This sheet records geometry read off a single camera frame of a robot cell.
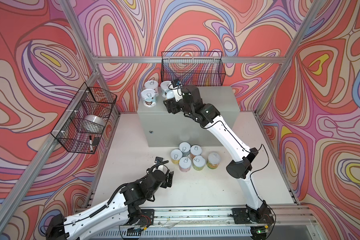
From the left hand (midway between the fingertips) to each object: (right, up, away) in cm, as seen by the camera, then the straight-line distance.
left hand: (168, 171), depth 78 cm
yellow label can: (+4, +6, +12) cm, 14 cm away
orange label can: (+16, +9, +14) cm, 23 cm away
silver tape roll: (-37, +27, -5) cm, 46 cm away
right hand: (+2, +36, -3) cm, 37 cm away
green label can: (+17, +2, +8) cm, 19 cm away
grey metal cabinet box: (-10, +23, +19) cm, 32 cm away
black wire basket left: (-45, +21, -9) cm, 51 cm away
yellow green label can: (+25, +3, +8) cm, 27 cm away
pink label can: (+9, +2, +8) cm, 12 cm away
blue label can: (+9, +11, +15) cm, 21 cm away
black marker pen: (-38, +15, -6) cm, 41 cm away
